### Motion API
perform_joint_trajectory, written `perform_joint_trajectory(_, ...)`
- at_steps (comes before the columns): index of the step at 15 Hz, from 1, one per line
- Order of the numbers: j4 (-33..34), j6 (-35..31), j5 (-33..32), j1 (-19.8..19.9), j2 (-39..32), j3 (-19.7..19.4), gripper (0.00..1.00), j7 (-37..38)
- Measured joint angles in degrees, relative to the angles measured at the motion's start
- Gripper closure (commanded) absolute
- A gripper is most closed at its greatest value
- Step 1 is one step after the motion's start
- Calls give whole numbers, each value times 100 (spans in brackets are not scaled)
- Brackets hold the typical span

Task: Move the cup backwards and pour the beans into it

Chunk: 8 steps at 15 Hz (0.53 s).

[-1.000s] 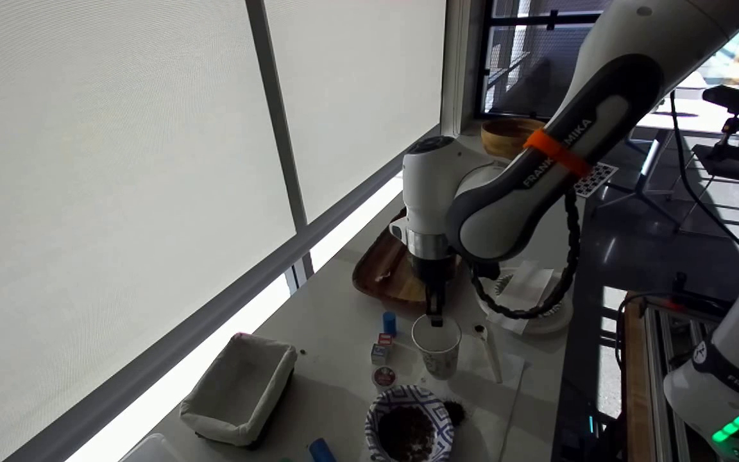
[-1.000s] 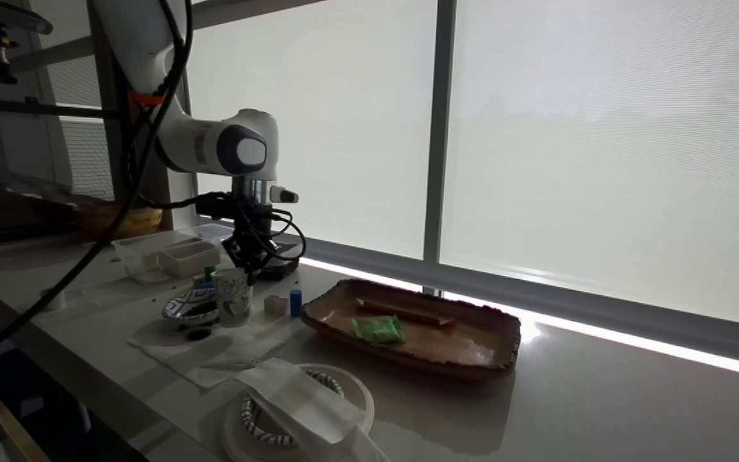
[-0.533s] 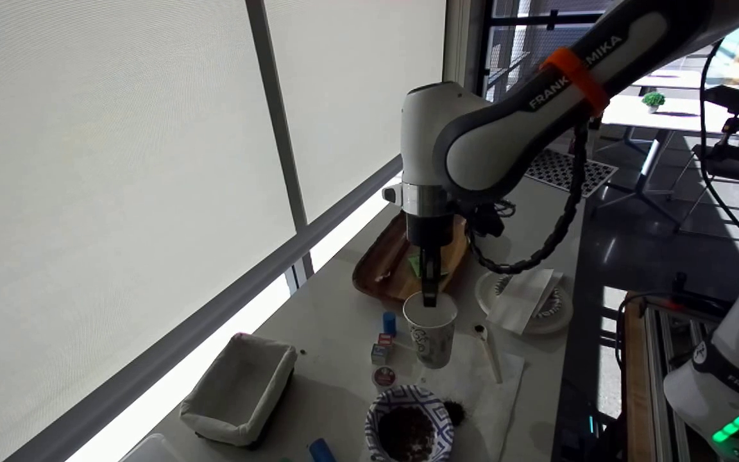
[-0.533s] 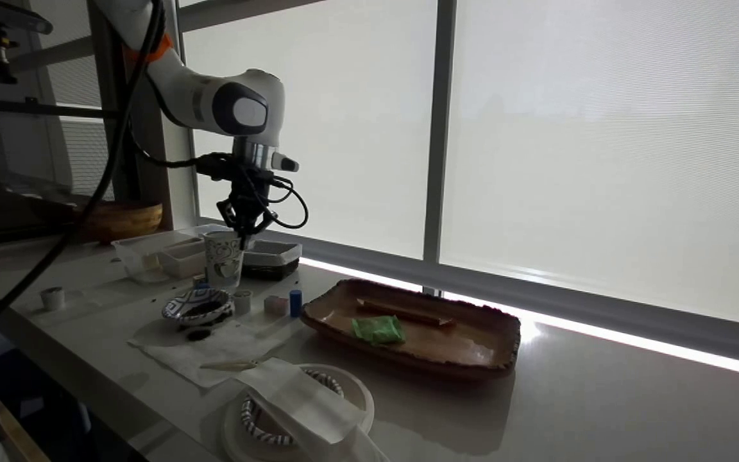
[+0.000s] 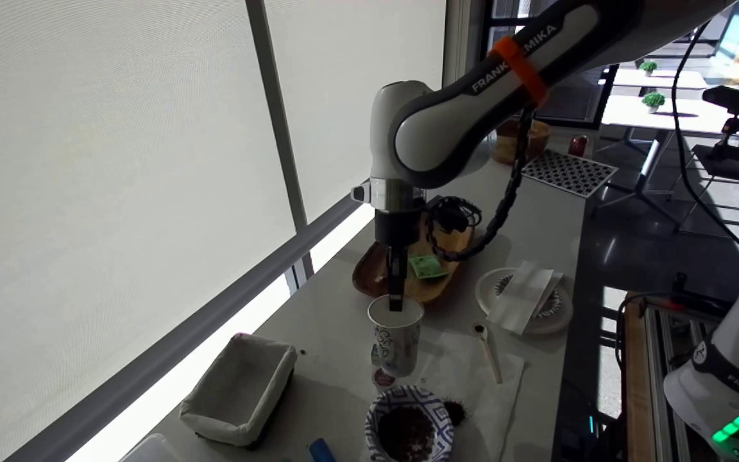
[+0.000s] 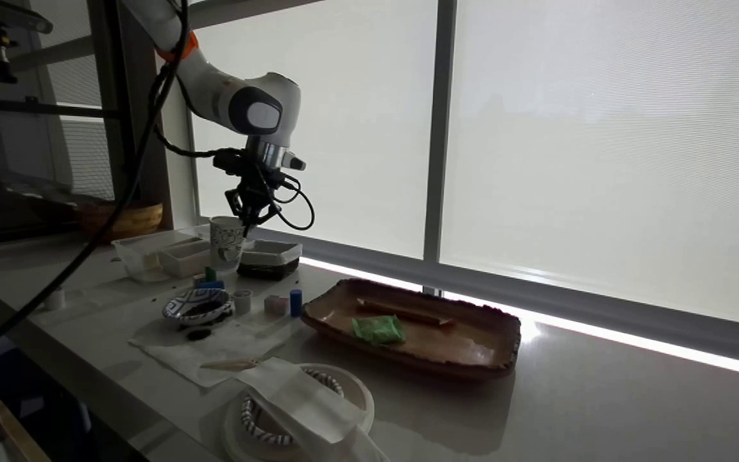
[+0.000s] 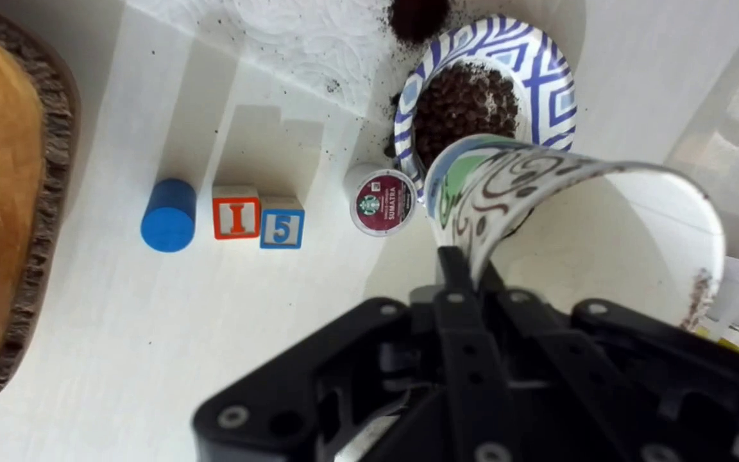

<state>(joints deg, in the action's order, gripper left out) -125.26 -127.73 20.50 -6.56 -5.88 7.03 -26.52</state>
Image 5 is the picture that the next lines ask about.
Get grey window mullion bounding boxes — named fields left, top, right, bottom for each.
left=245, top=0, right=317, bottom=292

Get grey rectangular food tray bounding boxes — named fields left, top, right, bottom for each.
left=181, top=332, right=300, bottom=449

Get patterned paper bowl with beans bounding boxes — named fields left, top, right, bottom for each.
left=362, top=386, right=457, bottom=462

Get tiny clear cup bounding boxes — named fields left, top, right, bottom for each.
left=372, top=367, right=400, bottom=394

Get folded white napkin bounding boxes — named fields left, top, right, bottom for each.
left=496, top=262, right=557, bottom=336

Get thin black cable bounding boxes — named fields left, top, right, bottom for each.
left=672, top=15, right=739, bottom=258

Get white roller blind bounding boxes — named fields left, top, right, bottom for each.
left=264, top=0, right=450, bottom=226
left=0, top=0, right=300, bottom=462

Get checkerboard calibration board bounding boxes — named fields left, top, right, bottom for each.
left=522, top=150, right=622, bottom=200

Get green packet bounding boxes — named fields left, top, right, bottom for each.
left=405, top=253, right=453, bottom=283

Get brown wooden tray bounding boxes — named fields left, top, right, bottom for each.
left=351, top=213, right=481, bottom=308

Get dark bean clump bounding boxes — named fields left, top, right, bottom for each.
left=441, top=398, right=467, bottom=430

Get wooden plank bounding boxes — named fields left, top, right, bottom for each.
left=622, top=292, right=658, bottom=462

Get black monitor panel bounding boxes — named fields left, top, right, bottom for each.
left=539, top=61, right=622, bottom=132

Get wooden bowl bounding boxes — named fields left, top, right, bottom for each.
left=494, top=118, right=554, bottom=167

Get orange cable strap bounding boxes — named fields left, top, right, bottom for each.
left=494, top=34, right=554, bottom=105

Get white patterned paper cup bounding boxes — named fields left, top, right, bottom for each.
left=366, top=296, right=428, bottom=381

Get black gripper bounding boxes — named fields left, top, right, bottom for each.
left=376, top=206, right=428, bottom=314

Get white paper towel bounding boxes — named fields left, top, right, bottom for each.
left=368, top=324, right=531, bottom=462

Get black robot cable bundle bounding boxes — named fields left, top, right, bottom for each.
left=425, top=102, right=539, bottom=265

